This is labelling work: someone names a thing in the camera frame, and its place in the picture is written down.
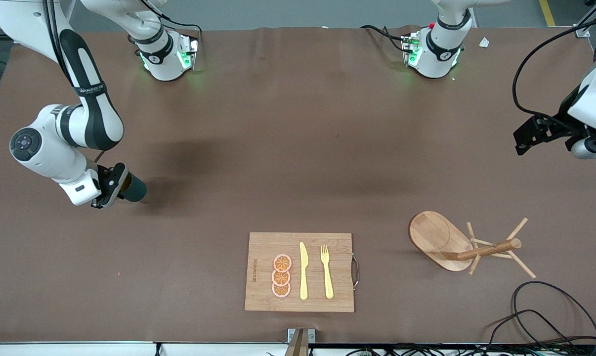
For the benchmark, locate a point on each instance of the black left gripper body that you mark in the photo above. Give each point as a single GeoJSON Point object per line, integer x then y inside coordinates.
{"type": "Point", "coordinates": [554, 125]}

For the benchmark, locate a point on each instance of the dark teal cup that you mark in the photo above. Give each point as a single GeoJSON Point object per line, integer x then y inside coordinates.
{"type": "Point", "coordinates": [136, 189]}

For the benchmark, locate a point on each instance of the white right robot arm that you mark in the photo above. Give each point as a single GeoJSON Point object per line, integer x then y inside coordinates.
{"type": "Point", "coordinates": [46, 153]}

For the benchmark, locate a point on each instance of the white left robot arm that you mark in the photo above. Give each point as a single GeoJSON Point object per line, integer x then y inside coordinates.
{"type": "Point", "coordinates": [439, 59]}

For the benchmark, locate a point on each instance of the white paper scrap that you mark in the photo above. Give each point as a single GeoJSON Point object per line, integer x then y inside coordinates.
{"type": "Point", "coordinates": [484, 42]}

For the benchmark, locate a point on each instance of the circuit box with green light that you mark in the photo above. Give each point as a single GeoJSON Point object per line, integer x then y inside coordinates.
{"type": "Point", "coordinates": [410, 49]}
{"type": "Point", "coordinates": [189, 52]}

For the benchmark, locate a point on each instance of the wooden mug tree stand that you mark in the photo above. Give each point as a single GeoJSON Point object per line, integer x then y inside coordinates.
{"type": "Point", "coordinates": [434, 237]}

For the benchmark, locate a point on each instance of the wooden cutting board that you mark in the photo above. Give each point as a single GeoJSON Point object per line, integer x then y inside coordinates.
{"type": "Point", "coordinates": [263, 247]}

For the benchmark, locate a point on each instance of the orange slice toy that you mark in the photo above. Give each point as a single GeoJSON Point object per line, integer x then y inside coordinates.
{"type": "Point", "coordinates": [282, 263]}

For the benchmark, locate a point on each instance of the yellow plastic knife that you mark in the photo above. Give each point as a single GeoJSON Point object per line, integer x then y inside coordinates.
{"type": "Point", "coordinates": [304, 277]}

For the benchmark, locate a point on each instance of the yellow plastic fork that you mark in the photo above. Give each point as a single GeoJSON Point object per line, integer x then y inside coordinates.
{"type": "Point", "coordinates": [327, 282]}

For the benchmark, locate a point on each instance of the metal table bracket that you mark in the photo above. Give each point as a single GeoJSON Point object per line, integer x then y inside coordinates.
{"type": "Point", "coordinates": [300, 338]}

